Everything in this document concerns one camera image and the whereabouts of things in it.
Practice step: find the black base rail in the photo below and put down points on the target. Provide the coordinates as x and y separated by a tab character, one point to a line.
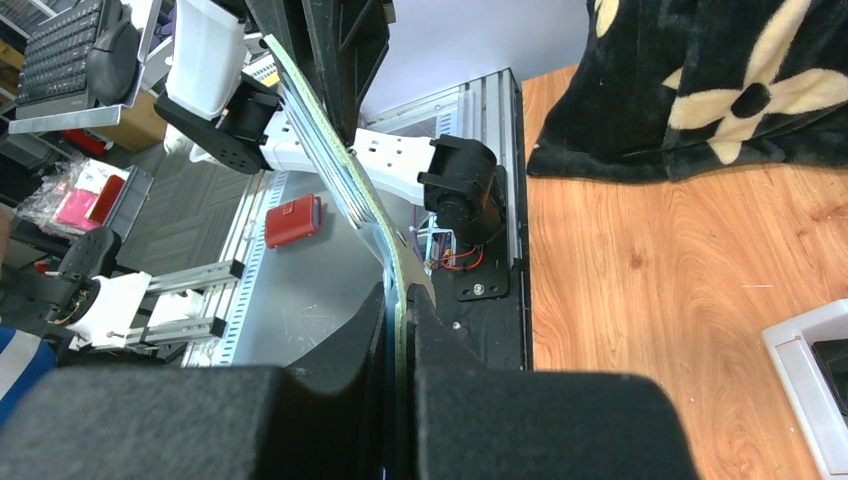
493	265

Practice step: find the teal leather card holder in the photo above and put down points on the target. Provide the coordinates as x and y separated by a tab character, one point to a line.
357	199

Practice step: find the small red box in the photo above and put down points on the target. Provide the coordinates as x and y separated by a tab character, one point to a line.
293	221

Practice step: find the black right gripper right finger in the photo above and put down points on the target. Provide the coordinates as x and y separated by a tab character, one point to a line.
474	422

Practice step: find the white plastic bin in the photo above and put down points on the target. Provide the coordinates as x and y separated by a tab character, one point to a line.
790	347

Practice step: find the black keyboard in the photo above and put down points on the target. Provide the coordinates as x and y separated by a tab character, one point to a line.
55	57

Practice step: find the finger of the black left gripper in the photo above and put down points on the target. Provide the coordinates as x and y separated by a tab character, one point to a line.
349	41

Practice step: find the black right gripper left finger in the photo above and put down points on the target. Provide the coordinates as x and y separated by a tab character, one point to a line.
317	418

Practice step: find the pink packaged items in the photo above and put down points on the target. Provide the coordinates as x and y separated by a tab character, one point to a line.
62	206

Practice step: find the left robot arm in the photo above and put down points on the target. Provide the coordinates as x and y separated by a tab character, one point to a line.
239	66

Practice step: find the black floral fleece blanket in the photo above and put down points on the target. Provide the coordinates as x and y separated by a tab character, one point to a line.
668	90

